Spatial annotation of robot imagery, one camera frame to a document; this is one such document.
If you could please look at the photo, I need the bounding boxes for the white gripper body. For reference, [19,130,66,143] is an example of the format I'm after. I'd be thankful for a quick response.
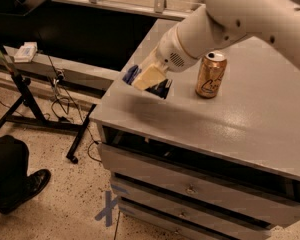
[141,26,197,73]

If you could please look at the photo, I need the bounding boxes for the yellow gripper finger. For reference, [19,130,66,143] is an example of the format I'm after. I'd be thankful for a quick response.
[132,63,166,91]

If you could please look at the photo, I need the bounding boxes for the blue rxbar wrapper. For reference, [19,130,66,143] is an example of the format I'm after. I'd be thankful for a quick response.
[122,65,172,99]

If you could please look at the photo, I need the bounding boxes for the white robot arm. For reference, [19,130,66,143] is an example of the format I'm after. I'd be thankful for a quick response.
[132,0,300,90]

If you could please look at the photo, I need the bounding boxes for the gold soda can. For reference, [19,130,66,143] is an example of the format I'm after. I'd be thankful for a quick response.
[195,50,227,99]

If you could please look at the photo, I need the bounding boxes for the grey drawer cabinet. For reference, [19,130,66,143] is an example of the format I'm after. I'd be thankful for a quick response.
[89,18,300,240]

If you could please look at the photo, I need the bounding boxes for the white small box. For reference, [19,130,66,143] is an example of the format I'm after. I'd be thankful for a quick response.
[14,42,37,63]

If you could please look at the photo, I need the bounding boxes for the black metal stand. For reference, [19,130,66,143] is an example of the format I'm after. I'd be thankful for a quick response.
[0,44,96,164]

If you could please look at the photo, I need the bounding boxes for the black leather shoe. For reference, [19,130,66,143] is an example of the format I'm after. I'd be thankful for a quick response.
[0,169,51,215]

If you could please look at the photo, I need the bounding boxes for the black trouser leg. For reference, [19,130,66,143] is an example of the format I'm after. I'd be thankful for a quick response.
[0,135,29,199]

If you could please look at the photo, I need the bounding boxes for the black cables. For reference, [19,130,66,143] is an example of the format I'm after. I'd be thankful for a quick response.
[44,55,103,163]

